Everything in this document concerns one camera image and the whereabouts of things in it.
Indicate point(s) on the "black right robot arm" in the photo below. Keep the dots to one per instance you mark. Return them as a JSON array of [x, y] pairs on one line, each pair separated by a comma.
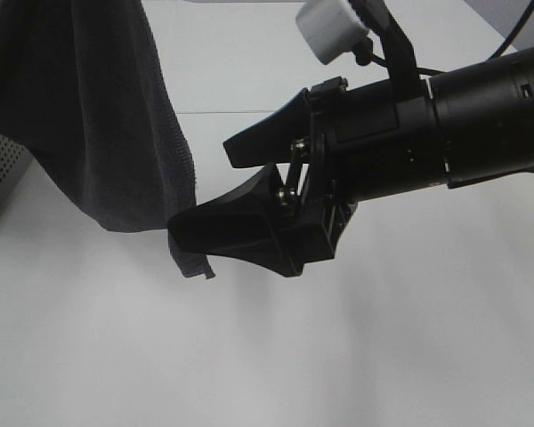
[[485, 114]]

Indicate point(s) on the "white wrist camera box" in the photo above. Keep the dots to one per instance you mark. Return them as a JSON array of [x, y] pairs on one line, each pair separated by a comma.
[[330, 28]]

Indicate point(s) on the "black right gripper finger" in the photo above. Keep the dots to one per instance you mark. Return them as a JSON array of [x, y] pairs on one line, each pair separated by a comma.
[[243, 224]]

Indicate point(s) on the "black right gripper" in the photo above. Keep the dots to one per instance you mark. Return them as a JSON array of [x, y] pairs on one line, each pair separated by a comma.
[[341, 148]]

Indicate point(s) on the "dark grey towel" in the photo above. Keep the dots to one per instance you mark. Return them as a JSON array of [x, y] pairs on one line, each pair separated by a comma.
[[82, 89]]

